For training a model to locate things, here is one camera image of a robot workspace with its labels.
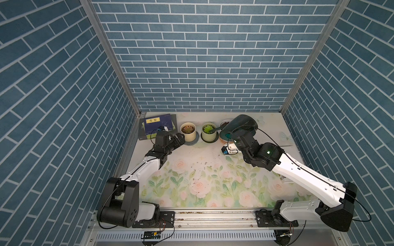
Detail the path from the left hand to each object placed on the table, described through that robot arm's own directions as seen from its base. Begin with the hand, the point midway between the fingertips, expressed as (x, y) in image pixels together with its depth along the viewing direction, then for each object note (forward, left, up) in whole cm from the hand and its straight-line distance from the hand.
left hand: (183, 138), depth 89 cm
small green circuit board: (-45, +13, -17) cm, 50 cm away
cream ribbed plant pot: (+6, -3, -8) cm, 10 cm away
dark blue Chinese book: (+17, +23, -7) cm, 29 cm away
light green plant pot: (+7, -14, -7) cm, 17 cm away
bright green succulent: (+11, -15, -4) cm, 19 cm away
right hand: (-7, -33, +16) cm, 37 cm away
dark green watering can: (+2, -32, +13) cm, 35 cm away
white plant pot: (+15, -25, -3) cm, 29 cm away
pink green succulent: (+11, -2, -5) cm, 12 cm away
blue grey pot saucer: (+4, -4, -12) cm, 13 cm away
